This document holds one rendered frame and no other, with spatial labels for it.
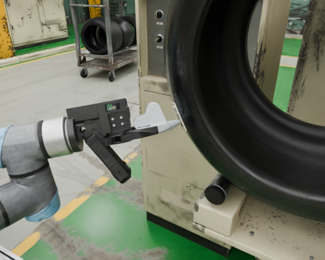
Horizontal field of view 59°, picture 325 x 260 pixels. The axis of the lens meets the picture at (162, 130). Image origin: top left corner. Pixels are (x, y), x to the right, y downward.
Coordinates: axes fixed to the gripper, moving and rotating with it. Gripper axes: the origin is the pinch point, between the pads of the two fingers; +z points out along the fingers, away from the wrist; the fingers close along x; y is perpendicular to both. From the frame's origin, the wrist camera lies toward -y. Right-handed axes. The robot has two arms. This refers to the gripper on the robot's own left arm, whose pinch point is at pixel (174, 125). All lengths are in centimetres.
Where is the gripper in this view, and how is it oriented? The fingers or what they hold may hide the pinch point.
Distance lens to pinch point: 57.6
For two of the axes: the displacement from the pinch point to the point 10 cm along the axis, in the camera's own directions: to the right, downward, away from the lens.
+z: 9.8, -1.9, 0.7
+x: -1.0, -1.2, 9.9
